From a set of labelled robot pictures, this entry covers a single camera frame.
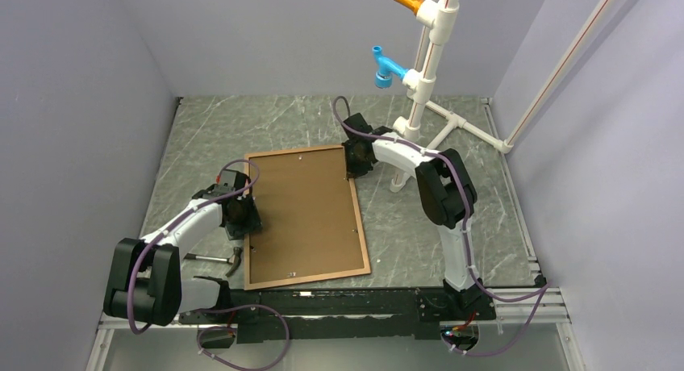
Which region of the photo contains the brown cardboard backing board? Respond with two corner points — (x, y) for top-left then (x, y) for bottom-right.
(248, 148), (366, 286)

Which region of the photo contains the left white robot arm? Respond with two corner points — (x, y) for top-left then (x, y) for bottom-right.
(103, 169), (261, 334)

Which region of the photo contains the brown wooden picture frame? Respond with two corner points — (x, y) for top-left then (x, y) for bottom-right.
(243, 144), (373, 292)

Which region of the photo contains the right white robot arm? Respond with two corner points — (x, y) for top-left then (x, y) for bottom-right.
(341, 113), (491, 319)

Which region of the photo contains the blue pipe fitting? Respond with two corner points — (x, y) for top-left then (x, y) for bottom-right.
(372, 45), (408, 89)

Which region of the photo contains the white pvc pipe stand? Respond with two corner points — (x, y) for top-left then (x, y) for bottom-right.
(387, 0), (626, 194)

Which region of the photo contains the small claw hammer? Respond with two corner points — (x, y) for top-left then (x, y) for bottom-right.
(184, 247), (244, 278)

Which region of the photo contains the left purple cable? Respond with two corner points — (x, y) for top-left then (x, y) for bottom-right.
(124, 159), (292, 371)

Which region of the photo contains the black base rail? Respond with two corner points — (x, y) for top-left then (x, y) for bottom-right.
(178, 286), (496, 344)

